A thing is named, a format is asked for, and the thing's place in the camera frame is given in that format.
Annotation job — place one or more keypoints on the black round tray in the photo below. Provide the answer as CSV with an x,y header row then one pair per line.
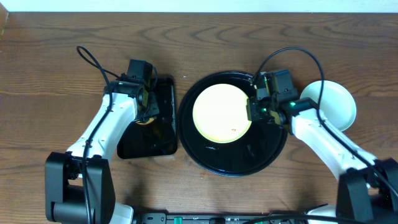
x,y
251,153

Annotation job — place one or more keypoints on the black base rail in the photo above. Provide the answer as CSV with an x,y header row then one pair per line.
x,y
198,218

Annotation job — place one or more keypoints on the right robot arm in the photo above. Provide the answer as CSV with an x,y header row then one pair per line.
x,y
367,186

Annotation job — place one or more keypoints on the yellow plate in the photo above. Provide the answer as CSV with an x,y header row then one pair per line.
x,y
219,113

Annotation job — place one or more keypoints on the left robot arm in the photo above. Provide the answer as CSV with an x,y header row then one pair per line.
x,y
78,183

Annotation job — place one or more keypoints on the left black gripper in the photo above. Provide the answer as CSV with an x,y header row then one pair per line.
x,y
150,109

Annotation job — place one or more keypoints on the light blue plate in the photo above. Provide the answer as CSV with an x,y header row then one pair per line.
x,y
337,104

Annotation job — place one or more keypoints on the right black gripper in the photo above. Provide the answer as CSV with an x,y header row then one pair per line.
x,y
252,104

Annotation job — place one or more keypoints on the black rectangular tray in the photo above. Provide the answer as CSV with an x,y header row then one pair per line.
x,y
158,138

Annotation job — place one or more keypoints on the green and yellow sponge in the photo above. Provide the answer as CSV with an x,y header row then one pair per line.
x,y
146,121

